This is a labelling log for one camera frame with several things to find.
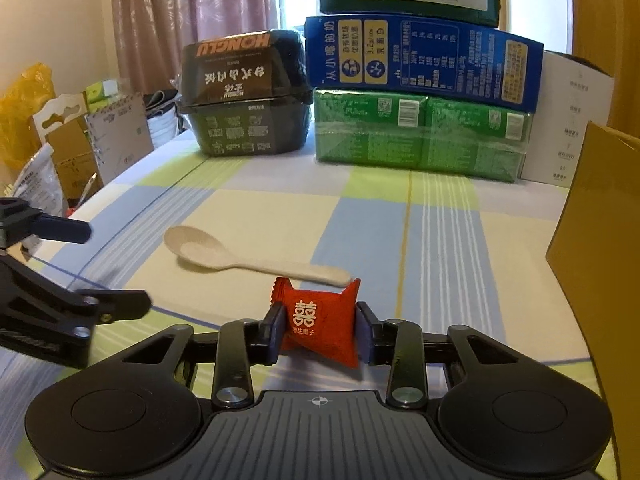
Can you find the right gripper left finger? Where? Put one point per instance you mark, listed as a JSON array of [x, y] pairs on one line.
[[242, 344]]

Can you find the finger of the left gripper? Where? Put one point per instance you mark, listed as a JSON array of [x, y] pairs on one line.
[[61, 229], [113, 305]]

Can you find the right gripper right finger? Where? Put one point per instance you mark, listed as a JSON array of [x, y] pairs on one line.
[[398, 344]]

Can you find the red candy packet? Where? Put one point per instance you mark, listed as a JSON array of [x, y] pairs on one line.
[[322, 322]]

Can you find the white printed plastic bag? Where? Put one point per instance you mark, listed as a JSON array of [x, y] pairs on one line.
[[39, 185]]

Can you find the yellow plastic bag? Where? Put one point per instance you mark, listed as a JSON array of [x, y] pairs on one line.
[[25, 98]]

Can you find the brown cardboard carton stack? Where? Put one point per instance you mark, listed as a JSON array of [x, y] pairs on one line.
[[61, 123]]

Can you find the grey paper bag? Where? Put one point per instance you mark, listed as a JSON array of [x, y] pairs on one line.
[[119, 136]]

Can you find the checked tablecloth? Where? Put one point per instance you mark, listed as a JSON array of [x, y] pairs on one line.
[[432, 249]]

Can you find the green shrink-wrapped box pack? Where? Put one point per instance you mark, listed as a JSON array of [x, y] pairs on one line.
[[386, 129]]

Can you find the brown cardboard box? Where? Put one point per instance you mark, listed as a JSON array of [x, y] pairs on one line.
[[594, 255]]

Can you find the black instant meal box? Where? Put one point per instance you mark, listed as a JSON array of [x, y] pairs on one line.
[[246, 94]]

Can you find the pink curtain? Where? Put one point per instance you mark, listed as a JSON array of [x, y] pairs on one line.
[[150, 34]]

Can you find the blue carton box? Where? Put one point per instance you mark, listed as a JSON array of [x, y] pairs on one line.
[[405, 53]]

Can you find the white carton box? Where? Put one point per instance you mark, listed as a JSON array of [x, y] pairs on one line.
[[573, 92]]

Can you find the mustard curtain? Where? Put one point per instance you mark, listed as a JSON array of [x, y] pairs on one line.
[[606, 33]]

